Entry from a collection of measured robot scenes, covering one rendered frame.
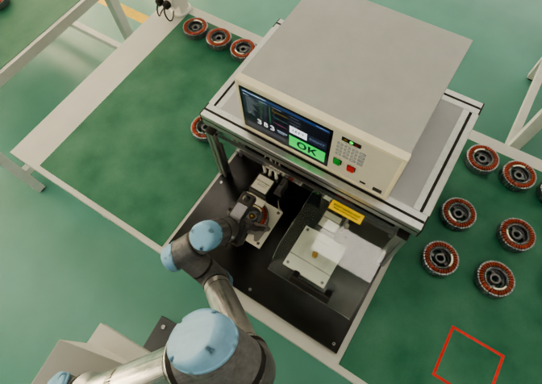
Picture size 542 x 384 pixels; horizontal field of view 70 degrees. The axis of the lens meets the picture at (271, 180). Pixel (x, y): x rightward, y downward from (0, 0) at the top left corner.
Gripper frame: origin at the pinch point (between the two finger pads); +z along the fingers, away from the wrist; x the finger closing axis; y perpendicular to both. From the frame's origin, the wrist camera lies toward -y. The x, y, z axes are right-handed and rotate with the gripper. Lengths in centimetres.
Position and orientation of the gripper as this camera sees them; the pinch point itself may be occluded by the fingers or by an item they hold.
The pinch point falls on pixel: (253, 216)
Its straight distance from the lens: 133.1
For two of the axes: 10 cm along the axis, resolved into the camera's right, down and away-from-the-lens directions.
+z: 3.0, 0.0, 9.5
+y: -4.4, 8.8, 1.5
